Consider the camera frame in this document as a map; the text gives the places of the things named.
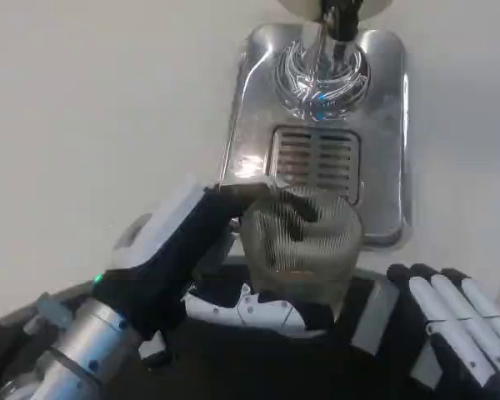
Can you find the drink dispenser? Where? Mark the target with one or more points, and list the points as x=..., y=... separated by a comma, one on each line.
x=296, y=5

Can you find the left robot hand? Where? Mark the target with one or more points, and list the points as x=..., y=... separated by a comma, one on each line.
x=171, y=266

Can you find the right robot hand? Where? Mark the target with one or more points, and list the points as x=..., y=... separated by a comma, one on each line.
x=454, y=333

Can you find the black robot torso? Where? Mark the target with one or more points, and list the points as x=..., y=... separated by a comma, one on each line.
x=275, y=366

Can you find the dispenser tap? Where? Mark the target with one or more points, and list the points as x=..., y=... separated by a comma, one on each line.
x=341, y=18

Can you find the slotted steel tray grid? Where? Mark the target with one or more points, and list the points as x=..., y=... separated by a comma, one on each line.
x=316, y=158

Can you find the left silver robot forearm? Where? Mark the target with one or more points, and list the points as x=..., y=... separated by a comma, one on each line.
x=83, y=346

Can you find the clear ribbed glass cup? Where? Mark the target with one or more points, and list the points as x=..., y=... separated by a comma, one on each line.
x=304, y=258

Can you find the steel drip tray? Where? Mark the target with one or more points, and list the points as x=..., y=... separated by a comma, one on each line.
x=254, y=137

